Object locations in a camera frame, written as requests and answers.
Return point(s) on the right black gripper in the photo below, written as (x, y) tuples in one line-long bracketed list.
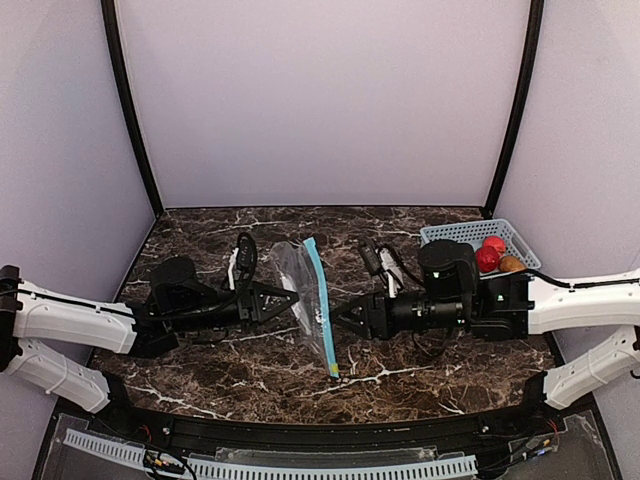
[(378, 315)]

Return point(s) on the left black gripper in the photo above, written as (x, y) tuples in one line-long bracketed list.
[(248, 305)]

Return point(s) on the clear zip top bag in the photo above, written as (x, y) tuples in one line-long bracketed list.
[(299, 269)]

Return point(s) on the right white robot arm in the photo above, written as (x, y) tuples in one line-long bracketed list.
[(510, 306)]

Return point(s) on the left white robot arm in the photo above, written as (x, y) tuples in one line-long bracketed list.
[(178, 303)]

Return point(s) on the light blue plastic basket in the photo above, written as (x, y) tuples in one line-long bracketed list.
[(475, 232)]

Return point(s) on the red apple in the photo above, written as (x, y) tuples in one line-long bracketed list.
[(497, 243)]

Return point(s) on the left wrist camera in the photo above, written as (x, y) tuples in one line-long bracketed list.
[(242, 263)]

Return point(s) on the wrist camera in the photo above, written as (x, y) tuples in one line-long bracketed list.
[(242, 263), (380, 262)]

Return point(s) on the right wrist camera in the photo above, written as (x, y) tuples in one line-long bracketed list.
[(380, 262)]

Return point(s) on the left black frame post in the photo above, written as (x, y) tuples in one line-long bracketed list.
[(128, 109)]

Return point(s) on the black frame post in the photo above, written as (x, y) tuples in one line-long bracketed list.
[(525, 74), (128, 109)]

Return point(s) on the grey slotted cable duct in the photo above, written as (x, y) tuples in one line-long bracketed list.
[(252, 464)]

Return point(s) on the black front rail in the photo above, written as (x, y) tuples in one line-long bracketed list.
[(178, 432)]

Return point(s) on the right black frame post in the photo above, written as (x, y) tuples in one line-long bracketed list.
[(525, 74)]

